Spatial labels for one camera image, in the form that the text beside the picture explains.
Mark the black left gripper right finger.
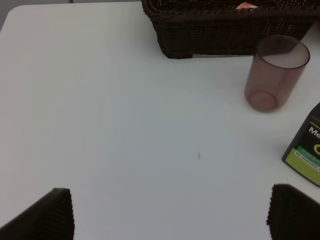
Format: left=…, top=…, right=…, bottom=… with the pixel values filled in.
left=266, top=183, right=320, bottom=240

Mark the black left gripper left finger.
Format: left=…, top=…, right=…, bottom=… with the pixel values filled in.
left=0, top=188, right=75, bottom=240

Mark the dark green square bottle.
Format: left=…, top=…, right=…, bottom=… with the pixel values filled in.
left=282, top=104, right=320, bottom=187

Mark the translucent pink plastic cup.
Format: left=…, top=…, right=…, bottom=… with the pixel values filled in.
left=244, top=34, right=311, bottom=112

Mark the pink bottle white cap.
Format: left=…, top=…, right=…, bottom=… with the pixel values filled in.
left=236, top=2, right=258, bottom=10

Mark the dark brown wicker basket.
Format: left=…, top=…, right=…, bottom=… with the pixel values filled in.
left=142, top=0, right=320, bottom=59

